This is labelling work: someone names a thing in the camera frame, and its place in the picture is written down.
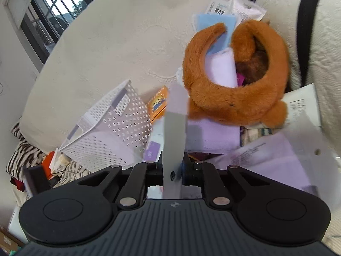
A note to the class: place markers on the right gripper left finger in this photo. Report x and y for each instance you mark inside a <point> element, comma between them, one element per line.
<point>154,174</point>

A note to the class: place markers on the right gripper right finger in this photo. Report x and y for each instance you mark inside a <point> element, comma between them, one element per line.
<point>191,172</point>

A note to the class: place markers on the white paper sheet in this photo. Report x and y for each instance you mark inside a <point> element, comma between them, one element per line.
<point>174,134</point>

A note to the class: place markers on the brown plush headband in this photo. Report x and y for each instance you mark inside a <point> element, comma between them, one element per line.
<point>261,101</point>

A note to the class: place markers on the white perforated plastic basket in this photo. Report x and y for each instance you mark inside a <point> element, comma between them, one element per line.
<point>114,131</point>

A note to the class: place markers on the orange cartoon box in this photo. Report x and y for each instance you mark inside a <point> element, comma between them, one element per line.
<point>157,105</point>

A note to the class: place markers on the large printed paper sheet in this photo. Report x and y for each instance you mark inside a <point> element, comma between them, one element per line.
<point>298,156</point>

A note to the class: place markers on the zebra striped fabric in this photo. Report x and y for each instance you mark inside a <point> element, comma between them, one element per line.
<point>27,155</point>

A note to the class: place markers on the large cream pillow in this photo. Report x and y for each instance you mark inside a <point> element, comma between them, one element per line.
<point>109,42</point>

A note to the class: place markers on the light blue face mask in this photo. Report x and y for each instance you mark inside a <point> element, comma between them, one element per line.
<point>213,32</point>

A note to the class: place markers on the white printed leaflet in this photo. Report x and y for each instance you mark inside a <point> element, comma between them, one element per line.
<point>244,9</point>

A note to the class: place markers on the cream quilted cushion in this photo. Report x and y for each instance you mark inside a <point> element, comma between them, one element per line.
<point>324,60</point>

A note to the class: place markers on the window with dark frame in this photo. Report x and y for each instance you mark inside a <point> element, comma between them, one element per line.
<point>45,21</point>

